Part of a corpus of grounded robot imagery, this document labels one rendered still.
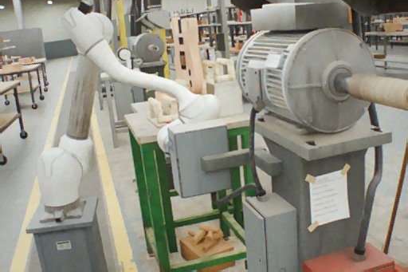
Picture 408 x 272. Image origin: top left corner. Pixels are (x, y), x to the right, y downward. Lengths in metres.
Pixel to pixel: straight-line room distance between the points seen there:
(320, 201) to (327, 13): 0.47
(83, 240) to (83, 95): 0.61
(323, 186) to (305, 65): 0.31
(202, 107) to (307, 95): 0.74
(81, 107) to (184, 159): 0.79
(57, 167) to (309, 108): 1.11
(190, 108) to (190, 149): 0.46
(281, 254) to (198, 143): 0.39
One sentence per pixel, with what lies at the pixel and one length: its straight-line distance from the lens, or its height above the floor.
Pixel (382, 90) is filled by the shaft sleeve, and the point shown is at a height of 1.26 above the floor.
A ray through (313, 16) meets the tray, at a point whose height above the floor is 1.41.
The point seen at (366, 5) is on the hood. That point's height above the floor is 1.42.
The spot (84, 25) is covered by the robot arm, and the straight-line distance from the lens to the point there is 1.74.
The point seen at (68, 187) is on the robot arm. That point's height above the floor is 0.83.
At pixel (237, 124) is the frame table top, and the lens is 2.16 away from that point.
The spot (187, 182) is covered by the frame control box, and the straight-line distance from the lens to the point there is 1.30.
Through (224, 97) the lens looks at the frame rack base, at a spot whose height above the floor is 1.03.
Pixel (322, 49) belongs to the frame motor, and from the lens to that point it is 1.05.
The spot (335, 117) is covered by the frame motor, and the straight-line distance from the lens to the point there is 1.09.
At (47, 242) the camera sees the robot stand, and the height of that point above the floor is 0.63.
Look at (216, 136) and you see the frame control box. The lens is 1.28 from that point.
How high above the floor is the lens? 1.41
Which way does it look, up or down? 12 degrees down
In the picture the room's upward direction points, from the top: 6 degrees counter-clockwise
